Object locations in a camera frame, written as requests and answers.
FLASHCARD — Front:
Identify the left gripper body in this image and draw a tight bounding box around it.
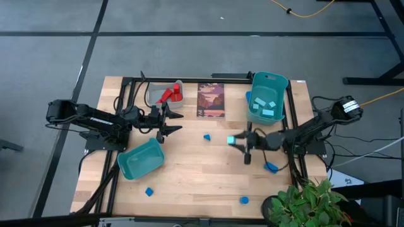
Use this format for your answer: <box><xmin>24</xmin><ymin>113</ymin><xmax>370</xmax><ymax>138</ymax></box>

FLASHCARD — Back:
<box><xmin>138</xmin><ymin>101</ymin><xmax>169</xmax><ymax>144</ymax></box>

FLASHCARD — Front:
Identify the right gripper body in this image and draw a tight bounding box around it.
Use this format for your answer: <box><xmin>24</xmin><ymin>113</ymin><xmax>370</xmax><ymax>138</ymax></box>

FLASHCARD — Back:
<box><xmin>244</xmin><ymin>120</ymin><xmax>270</xmax><ymax>165</ymax></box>

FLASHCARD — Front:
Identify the teal plastic bin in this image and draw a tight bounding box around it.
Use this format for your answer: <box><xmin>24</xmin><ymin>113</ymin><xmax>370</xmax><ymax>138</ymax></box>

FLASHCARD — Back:
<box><xmin>117</xmin><ymin>137</ymin><xmax>166</xmax><ymax>181</ymax></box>
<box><xmin>246</xmin><ymin>71</ymin><xmax>290</xmax><ymax>126</ymax></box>

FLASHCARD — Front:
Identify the grey plastic bin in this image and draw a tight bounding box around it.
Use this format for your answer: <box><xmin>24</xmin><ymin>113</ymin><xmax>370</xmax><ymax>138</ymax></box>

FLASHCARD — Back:
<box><xmin>146</xmin><ymin>79</ymin><xmax>185</xmax><ymax>110</ymax></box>

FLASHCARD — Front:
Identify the landscape picture card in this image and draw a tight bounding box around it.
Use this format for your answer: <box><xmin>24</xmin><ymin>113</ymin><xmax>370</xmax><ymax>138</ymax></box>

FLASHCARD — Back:
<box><xmin>196</xmin><ymin>82</ymin><xmax>226</xmax><ymax>119</ymax></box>

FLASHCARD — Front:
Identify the artificial potted plant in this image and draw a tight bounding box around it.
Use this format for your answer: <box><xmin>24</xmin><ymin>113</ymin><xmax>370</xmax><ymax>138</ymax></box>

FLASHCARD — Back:
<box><xmin>261</xmin><ymin>178</ymin><xmax>353</xmax><ymax>227</ymax></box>

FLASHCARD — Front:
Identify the black desk base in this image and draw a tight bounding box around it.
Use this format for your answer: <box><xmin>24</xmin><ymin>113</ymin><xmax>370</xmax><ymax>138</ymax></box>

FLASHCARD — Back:
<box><xmin>317</xmin><ymin>0</ymin><xmax>404</xmax><ymax>86</ymax></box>

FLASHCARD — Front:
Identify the black equipment case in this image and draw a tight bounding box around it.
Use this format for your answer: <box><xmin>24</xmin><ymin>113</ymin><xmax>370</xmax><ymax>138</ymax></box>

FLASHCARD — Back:
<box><xmin>334</xmin><ymin>179</ymin><xmax>404</xmax><ymax>227</ymax></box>

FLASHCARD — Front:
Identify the grey metal bar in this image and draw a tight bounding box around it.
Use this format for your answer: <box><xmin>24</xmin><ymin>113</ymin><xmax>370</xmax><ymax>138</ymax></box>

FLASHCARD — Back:
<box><xmin>0</xmin><ymin>138</ymin><xmax>25</xmax><ymax>153</ymax></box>

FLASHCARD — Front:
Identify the grey cable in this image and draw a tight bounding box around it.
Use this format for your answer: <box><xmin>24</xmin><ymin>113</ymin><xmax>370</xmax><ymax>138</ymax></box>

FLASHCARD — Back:
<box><xmin>331</xmin><ymin>137</ymin><xmax>404</xmax><ymax>168</ymax></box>

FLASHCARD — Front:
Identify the yellow extension cable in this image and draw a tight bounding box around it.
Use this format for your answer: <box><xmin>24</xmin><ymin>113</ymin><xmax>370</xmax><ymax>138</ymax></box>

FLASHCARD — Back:
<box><xmin>270</xmin><ymin>0</ymin><xmax>335</xmax><ymax>18</ymax></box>
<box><xmin>359</xmin><ymin>87</ymin><xmax>404</xmax><ymax>108</ymax></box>

